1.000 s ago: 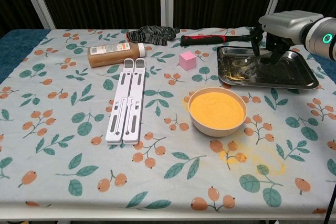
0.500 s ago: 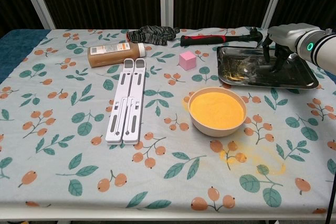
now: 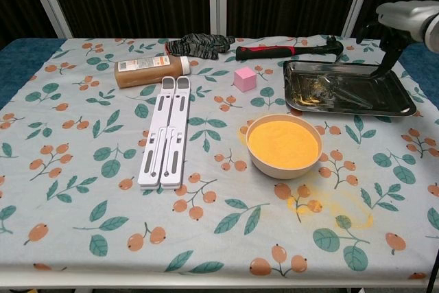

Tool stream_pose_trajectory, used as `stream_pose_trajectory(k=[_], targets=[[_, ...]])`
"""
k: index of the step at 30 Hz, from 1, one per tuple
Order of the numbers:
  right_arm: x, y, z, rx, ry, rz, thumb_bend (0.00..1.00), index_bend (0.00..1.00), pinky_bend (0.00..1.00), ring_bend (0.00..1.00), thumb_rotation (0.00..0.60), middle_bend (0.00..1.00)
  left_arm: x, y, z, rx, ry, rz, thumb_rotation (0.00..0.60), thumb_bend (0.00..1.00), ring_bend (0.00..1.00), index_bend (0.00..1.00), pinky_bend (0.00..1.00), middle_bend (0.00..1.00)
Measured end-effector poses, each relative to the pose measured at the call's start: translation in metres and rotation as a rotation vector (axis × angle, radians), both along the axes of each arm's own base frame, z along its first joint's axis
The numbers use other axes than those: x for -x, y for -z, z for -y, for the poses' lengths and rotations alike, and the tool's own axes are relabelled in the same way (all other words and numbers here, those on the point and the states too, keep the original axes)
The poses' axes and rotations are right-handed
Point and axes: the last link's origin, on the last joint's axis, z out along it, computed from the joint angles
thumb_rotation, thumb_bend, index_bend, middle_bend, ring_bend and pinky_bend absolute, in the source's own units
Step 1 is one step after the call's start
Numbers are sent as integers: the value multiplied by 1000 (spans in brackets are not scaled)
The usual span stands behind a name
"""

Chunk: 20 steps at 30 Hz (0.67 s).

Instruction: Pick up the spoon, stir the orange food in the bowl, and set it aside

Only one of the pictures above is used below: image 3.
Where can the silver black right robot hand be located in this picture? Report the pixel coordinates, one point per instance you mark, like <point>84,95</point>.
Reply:
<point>404,15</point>

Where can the silver spoon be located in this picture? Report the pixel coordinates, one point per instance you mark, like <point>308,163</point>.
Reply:
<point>356,99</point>

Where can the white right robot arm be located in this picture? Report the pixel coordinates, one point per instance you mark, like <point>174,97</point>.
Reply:
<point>433,32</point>

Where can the metal tray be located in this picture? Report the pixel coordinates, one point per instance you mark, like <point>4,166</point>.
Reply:
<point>343,101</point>

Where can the off-white bowl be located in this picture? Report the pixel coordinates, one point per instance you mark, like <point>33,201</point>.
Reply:
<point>284,171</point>

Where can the black red claw hammer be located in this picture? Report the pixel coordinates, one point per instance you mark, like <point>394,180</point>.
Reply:
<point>264,52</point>

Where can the pink cube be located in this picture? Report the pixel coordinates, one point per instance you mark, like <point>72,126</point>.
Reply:
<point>244,80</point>

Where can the yellow powder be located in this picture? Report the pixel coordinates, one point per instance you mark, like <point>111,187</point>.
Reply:
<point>283,142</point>

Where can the grey striped knit glove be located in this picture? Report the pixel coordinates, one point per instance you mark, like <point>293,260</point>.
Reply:
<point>199,46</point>

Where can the white folding laptop stand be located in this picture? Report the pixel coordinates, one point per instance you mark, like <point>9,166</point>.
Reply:
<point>171,125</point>

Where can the brown juice bottle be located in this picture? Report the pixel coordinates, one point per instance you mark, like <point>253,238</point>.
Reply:
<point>147,74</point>

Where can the floral fruit pattern tablecloth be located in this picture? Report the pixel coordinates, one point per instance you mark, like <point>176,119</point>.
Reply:
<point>85,142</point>

